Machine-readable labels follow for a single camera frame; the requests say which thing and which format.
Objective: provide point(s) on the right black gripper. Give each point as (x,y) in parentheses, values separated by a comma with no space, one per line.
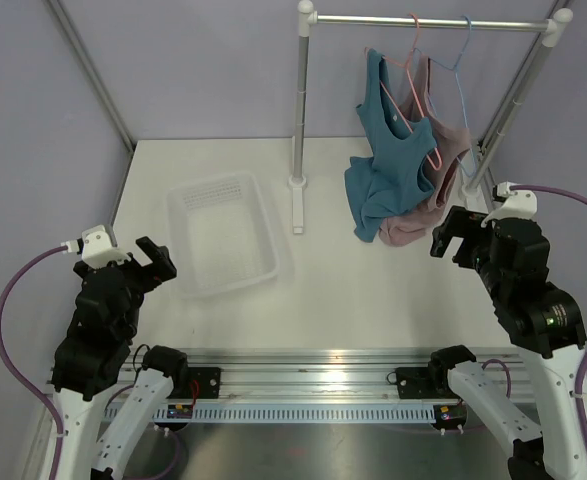
(459,222)

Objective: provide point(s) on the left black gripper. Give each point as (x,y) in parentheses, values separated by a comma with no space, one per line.
(159,257)

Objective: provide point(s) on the pink wire hanger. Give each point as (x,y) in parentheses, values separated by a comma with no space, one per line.
(406,67)

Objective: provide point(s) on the blue tank top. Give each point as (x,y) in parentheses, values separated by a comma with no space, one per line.
(391,182)

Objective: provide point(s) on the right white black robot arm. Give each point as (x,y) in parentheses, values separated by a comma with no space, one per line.
(542,321)

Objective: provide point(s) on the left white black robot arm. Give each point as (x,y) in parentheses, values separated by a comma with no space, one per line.
(88,361)

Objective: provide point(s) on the white plastic basket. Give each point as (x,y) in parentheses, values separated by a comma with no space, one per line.
(220,235)

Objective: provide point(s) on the silver clothes rack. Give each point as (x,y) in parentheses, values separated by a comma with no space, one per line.
(307,17)

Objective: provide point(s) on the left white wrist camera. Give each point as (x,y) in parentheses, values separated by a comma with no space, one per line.
(97,247)

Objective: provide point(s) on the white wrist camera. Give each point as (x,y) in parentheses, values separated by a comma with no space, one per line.
(514,203)
(97,247)

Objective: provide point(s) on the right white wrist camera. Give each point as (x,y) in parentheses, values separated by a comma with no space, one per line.
(514,203)

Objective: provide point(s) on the right aluminium frame post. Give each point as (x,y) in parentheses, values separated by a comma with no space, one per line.
(537,56)

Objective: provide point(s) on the aluminium frame post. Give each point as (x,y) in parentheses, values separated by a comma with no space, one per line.
(79,50)
(537,56)

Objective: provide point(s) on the left aluminium frame post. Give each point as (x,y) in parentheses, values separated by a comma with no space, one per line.
(79,50)

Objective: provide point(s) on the blue wire hanger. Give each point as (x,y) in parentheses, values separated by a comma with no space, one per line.
(468,168)

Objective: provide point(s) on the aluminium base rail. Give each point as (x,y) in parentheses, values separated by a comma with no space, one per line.
(241,386)

